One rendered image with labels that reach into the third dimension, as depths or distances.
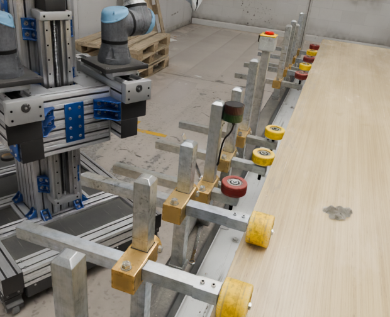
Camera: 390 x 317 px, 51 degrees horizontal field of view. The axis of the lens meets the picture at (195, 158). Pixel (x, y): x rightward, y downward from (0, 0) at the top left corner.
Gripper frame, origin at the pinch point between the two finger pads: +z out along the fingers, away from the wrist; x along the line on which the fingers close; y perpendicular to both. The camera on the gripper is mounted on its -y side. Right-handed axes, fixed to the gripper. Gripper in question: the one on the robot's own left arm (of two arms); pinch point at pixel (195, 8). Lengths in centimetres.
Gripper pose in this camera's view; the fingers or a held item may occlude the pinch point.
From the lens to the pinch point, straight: 175.2
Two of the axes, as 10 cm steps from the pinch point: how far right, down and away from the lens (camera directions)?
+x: -7.4, 2.5, -6.2
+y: -6.7, -4.0, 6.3
